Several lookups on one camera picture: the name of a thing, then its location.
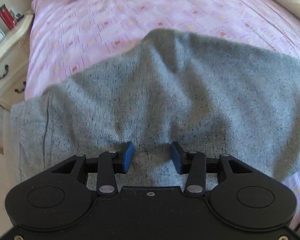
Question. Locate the pink patterned bed sheet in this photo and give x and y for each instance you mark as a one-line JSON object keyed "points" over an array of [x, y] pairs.
{"points": [[115, 25]]}

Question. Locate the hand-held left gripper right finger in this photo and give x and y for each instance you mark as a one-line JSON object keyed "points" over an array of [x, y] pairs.
{"points": [[176, 157]]}

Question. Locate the grey pants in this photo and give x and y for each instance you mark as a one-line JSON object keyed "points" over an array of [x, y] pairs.
{"points": [[177, 92]]}

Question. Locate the red tumbler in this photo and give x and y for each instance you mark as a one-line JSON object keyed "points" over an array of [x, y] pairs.
{"points": [[6, 17]]}

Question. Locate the cream nightstand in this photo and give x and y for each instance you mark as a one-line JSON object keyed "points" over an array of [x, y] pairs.
{"points": [[7, 62]]}

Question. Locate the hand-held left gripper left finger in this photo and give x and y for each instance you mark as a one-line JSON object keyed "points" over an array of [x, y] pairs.
{"points": [[127, 157]]}

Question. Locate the small dark gadget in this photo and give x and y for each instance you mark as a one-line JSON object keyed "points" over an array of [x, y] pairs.
{"points": [[18, 15]]}

